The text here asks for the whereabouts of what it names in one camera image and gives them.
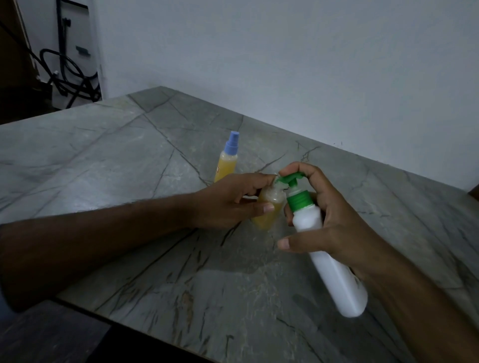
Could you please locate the person's left hand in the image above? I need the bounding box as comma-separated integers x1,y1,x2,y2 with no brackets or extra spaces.
191,173,278,230

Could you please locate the person's right hand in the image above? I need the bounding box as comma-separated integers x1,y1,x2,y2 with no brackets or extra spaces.
276,161,386,279

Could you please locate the large white bottle green pump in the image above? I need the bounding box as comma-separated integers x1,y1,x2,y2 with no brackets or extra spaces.
276,173,369,319

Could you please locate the small clear bottle red label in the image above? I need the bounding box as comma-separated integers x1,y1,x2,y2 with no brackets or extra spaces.
214,150,239,183

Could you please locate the small clear bottle white cap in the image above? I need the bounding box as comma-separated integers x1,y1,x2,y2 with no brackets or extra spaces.
251,178,289,231

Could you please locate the blue spray cap with tube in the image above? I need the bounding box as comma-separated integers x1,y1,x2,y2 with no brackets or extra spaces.
225,131,240,156

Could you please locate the person's right forearm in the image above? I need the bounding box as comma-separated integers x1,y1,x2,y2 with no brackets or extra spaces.
365,248,479,363

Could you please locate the person's left forearm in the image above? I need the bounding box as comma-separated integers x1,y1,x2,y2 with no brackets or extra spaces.
0,192,199,313

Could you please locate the black coiled hose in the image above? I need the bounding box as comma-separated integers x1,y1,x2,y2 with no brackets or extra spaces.
28,48,102,110

